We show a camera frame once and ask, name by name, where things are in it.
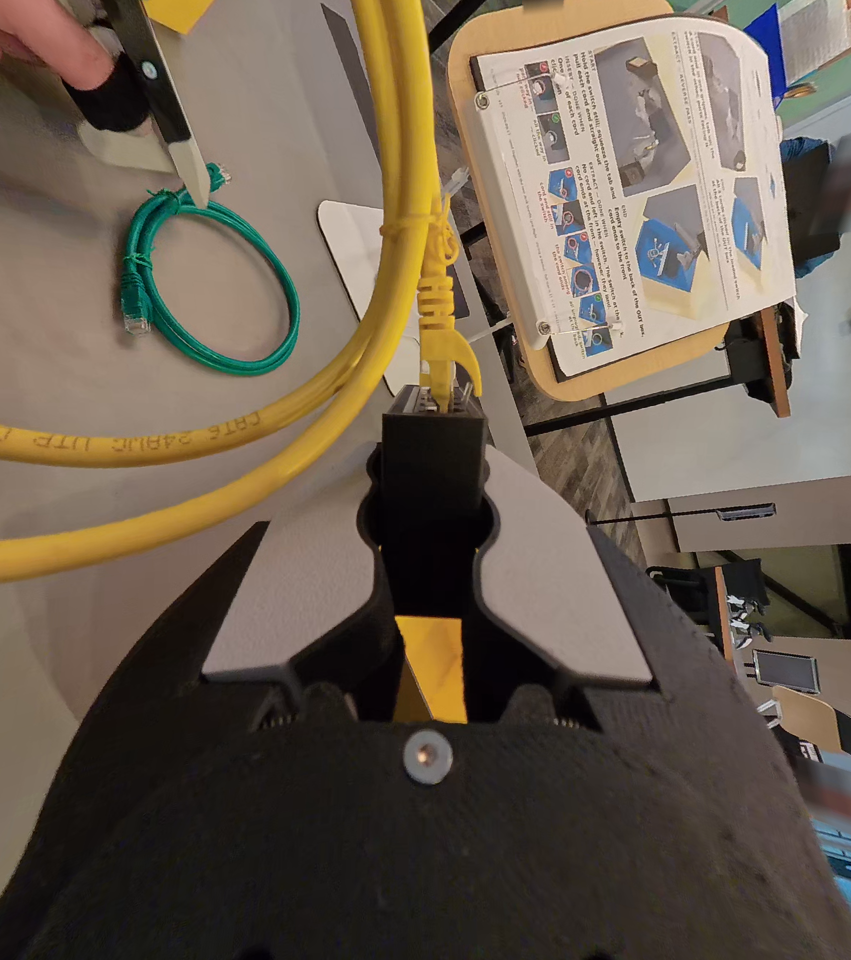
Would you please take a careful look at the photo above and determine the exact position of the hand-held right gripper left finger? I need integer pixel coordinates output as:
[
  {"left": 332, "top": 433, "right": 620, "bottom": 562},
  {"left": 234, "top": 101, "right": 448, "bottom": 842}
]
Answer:
[{"left": 200, "top": 441, "right": 406, "bottom": 723}]

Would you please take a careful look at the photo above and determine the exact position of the tan plywood chair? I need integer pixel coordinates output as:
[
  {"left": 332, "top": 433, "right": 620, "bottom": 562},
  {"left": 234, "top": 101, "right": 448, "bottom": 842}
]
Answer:
[{"left": 769, "top": 684, "right": 851, "bottom": 774}]

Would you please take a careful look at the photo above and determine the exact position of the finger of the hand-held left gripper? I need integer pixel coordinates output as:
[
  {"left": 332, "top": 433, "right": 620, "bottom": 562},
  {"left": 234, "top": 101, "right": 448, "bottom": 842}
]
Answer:
[{"left": 168, "top": 137, "right": 214, "bottom": 210}]

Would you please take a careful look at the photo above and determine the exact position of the printed instruction sheet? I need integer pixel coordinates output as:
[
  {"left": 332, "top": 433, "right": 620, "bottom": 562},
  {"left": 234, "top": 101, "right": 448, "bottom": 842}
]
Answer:
[{"left": 474, "top": 15, "right": 798, "bottom": 380}]

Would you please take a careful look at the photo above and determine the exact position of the yellow plastic cable bin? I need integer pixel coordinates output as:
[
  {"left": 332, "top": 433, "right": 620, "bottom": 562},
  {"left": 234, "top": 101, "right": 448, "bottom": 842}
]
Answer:
[{"left": 142, "top": 0, "right": 214, "bottom": 35}]

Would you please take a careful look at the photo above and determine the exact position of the yellow ethernet cable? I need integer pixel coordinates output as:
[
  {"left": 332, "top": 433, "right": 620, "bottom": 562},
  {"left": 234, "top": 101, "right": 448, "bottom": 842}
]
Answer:
[{"left": 0, "top": 0, "right": 483, "bottom": 594}]

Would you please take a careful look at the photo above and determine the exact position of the green ethernet cable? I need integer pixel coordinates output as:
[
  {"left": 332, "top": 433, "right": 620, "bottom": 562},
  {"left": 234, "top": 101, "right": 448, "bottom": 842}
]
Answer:
[{"left": 120, "top": 161, "right": 301, "bottom": 376}]

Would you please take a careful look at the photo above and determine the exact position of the person's left hand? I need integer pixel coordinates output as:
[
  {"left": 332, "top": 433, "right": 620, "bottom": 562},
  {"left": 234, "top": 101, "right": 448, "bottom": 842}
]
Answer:
[{"left": 0, "top": 0, "right": 118, "bottom": 93}]

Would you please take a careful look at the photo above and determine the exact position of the small grey monitor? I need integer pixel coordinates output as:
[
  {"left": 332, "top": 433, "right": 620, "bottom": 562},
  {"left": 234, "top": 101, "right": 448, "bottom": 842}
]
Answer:
[{"left": 752, "top": 649, "right": 821, "bottom": 696}]

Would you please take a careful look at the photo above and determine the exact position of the instruction sheet on stand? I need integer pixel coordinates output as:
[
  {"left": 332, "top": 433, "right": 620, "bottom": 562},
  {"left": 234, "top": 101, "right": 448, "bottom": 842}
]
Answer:
[{"left": 446, "top": 0, "right": 798, "bottom": 438}]

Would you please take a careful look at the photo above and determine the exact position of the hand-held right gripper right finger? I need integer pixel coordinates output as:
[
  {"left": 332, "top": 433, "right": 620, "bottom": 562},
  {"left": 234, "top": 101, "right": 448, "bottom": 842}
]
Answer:
[{"left": 461, "top": 444, "right": 657, "bottom": 726}]

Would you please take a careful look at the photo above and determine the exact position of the black ethernet switch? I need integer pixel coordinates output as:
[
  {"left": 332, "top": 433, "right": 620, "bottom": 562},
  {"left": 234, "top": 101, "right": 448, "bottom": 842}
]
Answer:
[{"left": 380, "top": 382, "right": 490, "bottom": 624}]

